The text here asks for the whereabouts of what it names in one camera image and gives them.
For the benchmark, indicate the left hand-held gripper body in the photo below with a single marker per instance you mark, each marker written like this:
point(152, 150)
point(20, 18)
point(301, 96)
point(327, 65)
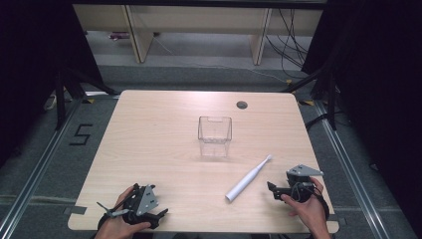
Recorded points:
point(146, 199)

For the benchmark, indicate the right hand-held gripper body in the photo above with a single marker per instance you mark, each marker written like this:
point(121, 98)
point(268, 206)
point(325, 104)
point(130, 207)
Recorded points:
point(300, 181)

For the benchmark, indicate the white electric toothbrush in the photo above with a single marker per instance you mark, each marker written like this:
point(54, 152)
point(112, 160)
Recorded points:
point(247, 181)

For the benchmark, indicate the clear plastic box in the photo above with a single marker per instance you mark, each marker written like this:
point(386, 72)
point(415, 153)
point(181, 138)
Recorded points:
point(215, 132)

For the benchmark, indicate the person's right hand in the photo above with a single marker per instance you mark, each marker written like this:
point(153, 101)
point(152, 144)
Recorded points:
point(307, 212)

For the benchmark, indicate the person's left hand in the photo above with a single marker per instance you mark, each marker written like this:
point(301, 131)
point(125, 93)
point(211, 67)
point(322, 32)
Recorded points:
point(116, 227)

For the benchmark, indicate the grey tape strip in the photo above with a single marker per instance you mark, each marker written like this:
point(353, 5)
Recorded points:
point(75, 210)

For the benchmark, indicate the black metal stand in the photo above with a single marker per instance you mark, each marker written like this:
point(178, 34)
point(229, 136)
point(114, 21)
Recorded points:
point(328, 96)
point(61, 99)

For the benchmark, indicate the dark curtain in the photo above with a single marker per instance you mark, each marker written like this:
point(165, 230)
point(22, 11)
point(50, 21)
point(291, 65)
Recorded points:
point(378, 83)
point(33, 66)

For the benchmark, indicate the small pink and dark object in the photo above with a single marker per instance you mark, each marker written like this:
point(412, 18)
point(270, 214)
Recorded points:
point(117, 35)

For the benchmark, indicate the metal floor rail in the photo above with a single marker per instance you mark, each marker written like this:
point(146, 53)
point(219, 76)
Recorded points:
point(351, 172)
point(36, 172)

